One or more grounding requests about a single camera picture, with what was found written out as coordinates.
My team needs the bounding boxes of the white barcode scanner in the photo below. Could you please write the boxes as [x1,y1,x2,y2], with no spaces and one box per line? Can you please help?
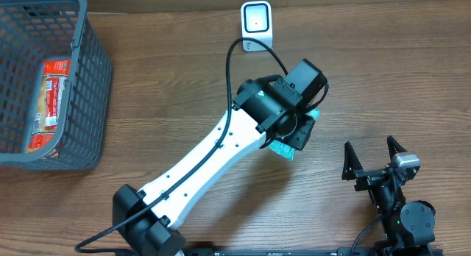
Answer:
[240,0,274,49]

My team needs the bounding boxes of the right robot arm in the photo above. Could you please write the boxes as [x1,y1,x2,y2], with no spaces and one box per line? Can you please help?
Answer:
[341,135,442,255]

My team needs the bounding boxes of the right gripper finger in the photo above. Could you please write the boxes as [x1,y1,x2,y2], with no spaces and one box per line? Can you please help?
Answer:
[386,135,407,163]
[341,141,364,180]

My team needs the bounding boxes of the teal wet wipes pack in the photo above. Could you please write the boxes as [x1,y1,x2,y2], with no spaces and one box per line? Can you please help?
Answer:
[269,109,320,160]

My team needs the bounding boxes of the grey plastic mesh basket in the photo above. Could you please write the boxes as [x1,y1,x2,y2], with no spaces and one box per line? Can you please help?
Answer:
[1,0,113,171]

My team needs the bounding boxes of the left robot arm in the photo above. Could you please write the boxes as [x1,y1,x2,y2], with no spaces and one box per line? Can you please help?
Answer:
[113,75,328,255]

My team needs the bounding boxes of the long orange pasta packet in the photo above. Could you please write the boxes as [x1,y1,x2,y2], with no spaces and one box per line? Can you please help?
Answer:
[26,59,71,153]

